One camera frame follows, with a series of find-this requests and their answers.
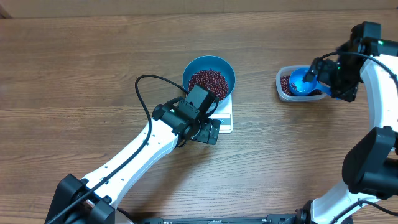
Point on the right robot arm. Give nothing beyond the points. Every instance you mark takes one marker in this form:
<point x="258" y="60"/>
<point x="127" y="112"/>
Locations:
<point x="368" y="173"/>

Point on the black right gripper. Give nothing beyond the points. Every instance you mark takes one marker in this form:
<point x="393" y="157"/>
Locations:
<point x="349" y="94"/>

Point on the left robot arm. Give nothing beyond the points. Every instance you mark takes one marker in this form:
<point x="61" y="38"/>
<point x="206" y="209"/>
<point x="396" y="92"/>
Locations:
<point x="96" y="197"/>

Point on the blue plastic measuring scoop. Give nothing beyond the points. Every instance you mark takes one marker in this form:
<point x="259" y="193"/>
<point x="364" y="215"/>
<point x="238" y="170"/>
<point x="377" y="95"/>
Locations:
<point x="299" y="87"/>

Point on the clear plastic food container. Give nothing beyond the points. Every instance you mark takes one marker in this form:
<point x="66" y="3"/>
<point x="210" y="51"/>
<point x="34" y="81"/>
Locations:
<point x="294" y="99"/>

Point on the blue metal bowl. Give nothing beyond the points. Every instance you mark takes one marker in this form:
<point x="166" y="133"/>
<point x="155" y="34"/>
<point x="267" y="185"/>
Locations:
<point x="210" y="62"/>

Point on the red adzuki beans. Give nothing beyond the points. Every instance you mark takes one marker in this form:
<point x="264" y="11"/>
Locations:
<point x="284" y="82"/>

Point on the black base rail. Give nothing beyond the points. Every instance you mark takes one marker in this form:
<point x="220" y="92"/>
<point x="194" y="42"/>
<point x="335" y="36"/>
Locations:
<point x="214" y="221"/>

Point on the white digital kitchen scale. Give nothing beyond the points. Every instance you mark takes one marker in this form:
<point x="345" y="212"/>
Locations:
<point x="224" y="114"/>

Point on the red beans in bowl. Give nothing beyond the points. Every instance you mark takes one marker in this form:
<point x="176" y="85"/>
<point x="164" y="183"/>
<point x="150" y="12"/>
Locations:
<point x="211" y="80"/>

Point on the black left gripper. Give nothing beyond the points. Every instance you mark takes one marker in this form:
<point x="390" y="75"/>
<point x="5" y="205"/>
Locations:
<point x="204" y="135"/>

